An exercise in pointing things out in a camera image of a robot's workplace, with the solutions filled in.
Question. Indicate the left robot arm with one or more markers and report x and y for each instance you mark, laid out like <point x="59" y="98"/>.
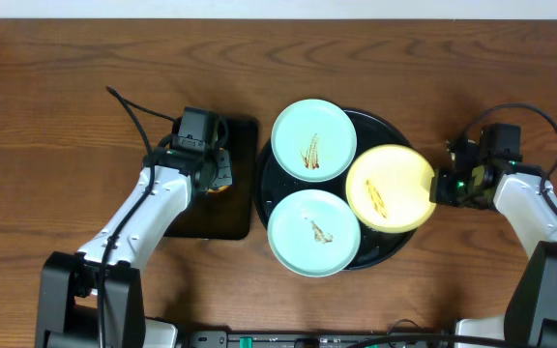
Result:
<point x="93" y="298"/>

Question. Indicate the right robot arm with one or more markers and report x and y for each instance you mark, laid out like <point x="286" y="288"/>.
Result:
<point x="524" y="197"/>

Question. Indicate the light blue plate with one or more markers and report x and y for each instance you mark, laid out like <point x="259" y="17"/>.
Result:
<point x="313" y="140"/>
<point x="313" y="233"/>

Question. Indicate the green and yellow sponge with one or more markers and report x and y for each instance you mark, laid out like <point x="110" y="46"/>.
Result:
<point x="218" y="190"/>

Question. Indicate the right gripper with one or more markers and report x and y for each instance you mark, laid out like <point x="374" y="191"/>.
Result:
<point x="439" y="186"/>

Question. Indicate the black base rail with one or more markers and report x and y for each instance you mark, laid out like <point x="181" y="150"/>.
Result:
<point x="403" y="333"/>

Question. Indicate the black rectangular tray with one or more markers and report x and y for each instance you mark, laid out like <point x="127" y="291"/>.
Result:
<point x="225" y="215"/>

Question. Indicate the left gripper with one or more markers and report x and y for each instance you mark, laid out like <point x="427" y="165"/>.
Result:
<point x="223" y="169"/>

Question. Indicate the yellow plate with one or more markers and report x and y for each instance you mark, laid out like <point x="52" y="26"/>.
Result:
<point x="388" y="187"/>

